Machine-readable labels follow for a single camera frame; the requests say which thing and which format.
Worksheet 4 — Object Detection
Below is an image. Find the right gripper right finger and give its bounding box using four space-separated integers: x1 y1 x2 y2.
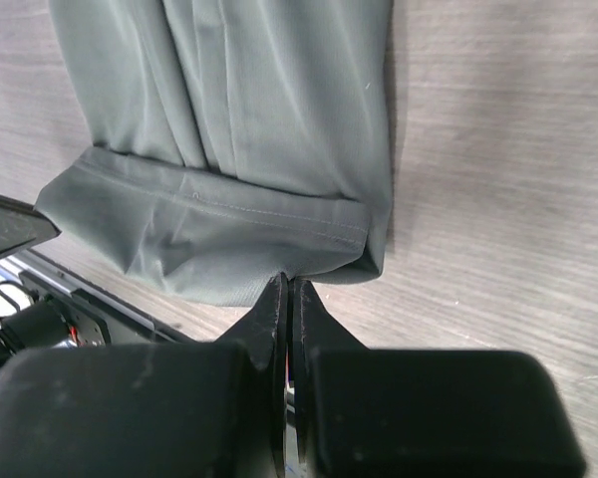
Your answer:
289 280 587 477

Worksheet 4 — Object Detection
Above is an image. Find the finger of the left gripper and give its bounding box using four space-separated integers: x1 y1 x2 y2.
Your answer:
0 195 61 259

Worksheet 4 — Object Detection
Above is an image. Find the grey t shirt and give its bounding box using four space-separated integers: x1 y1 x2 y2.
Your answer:
36 1 393 306

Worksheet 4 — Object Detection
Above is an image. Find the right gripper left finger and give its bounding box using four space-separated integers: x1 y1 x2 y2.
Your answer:
0 276 288 477

